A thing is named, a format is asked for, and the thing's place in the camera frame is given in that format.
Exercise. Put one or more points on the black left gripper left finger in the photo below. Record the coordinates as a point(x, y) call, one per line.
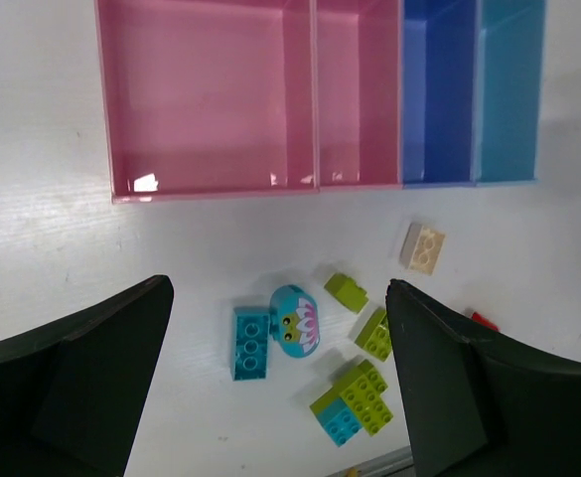
point(72, 391)

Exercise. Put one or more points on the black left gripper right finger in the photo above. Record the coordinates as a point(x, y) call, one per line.
point(477, 402)

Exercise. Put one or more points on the red lego cluster with face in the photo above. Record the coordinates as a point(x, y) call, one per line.
point(482, 320)

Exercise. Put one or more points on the green square lego brick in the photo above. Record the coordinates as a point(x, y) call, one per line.
point(374, 336)

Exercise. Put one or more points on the green teal lego stack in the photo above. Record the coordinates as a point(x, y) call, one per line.
point(353, 403)

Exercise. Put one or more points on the beige lego brick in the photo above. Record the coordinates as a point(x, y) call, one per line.
point(421, 248)

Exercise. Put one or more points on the small green lego brick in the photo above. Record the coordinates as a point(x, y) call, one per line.
point(347, 292)

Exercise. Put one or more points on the teal long lego brick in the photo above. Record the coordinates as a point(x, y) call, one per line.
point(249, 356)

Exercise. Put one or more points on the teal rounded flower lego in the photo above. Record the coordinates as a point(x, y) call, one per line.
point(294, 321)

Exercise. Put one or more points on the large pink container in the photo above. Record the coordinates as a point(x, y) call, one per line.
point(208, 98)

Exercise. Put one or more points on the dark blue container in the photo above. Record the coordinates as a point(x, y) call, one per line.
point(439, 53)

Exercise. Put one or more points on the light blue container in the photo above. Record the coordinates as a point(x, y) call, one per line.
point(510, 52)

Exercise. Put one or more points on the narrow pink container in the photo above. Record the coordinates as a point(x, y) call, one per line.
point(358, 59)

